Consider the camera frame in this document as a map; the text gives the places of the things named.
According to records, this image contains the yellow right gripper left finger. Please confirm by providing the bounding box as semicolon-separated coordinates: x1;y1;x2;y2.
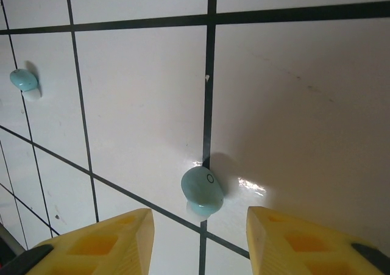
0;208;154;275

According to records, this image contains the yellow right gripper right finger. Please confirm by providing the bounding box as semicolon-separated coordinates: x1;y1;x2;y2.
246;205;390;275

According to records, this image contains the light blue wireless earbud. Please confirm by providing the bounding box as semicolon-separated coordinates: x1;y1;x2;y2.
180;166;224;224
9;68;42;102

